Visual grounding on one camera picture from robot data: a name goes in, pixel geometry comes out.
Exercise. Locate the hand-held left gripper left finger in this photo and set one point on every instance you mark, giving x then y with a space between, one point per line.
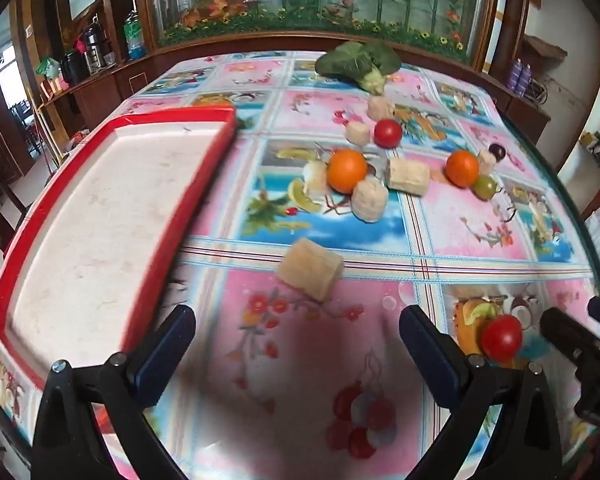
162 355

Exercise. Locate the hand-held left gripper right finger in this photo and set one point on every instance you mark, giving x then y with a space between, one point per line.
430 355

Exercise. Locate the red tomato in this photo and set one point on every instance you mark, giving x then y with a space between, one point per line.
388 133
501 337

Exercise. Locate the red rimmed white tray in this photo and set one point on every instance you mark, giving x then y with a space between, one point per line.
105 220

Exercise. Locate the printed fruit pattern tablecloth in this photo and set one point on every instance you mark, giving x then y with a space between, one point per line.
430 240

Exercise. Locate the beige cylindrical chunk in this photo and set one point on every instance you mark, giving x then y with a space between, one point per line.
486 161
381 108
316 176
311 267
357 133
369 202
407 176

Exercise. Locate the green round fruit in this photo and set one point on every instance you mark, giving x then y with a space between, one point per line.
484 187

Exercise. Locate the orange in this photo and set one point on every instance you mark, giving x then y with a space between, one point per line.
347 171
462 168

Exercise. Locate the dark purple round fruit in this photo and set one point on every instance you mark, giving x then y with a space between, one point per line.
497 151

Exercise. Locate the purple bottle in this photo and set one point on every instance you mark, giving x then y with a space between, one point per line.
513 76
525 78

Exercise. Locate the black kettle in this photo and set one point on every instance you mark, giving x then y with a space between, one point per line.
73 67

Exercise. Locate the green broccoli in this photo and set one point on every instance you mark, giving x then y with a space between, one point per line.
355 60

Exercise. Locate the green bag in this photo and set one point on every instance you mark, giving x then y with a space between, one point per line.
47 67

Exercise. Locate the dark steel thermos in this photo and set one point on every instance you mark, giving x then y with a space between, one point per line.
94 47

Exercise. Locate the green plastic bottle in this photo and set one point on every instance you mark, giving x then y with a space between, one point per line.
134 37

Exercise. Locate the painted bamboo glass panel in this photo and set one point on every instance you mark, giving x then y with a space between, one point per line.
320 0

